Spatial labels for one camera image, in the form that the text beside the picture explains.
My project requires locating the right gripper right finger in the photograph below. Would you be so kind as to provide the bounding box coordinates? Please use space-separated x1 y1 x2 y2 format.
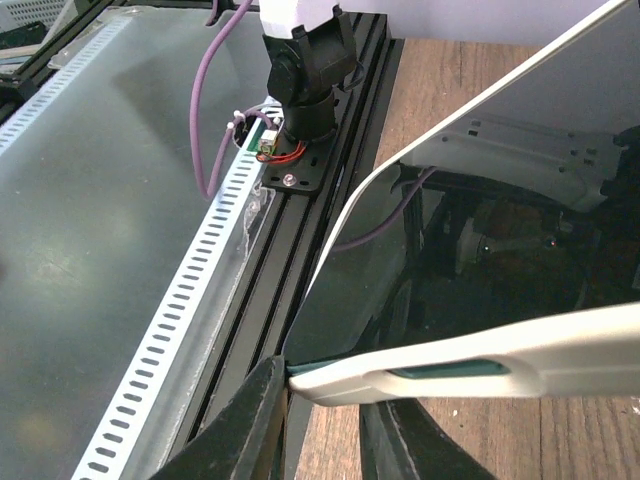
359 399 494 480

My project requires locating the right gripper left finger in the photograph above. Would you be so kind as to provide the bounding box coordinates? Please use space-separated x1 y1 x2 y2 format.
152 356 288 480

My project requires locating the beige phone case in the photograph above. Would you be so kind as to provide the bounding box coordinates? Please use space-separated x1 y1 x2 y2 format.
287 0 640 408

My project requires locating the dark teal phone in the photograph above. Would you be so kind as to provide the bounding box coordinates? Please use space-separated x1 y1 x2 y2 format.
283 1 639 374

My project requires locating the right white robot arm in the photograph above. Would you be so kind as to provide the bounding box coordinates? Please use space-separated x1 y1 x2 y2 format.
157 1 400 479

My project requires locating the metal front plate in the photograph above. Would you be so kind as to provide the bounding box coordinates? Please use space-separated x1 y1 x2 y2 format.
0 4 281 480

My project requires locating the light blue slotted cable duct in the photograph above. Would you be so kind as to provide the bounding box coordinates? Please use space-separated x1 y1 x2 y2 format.
0 14 284 480

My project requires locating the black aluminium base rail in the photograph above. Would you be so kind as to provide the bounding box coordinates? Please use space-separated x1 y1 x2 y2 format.
169 14 403 456

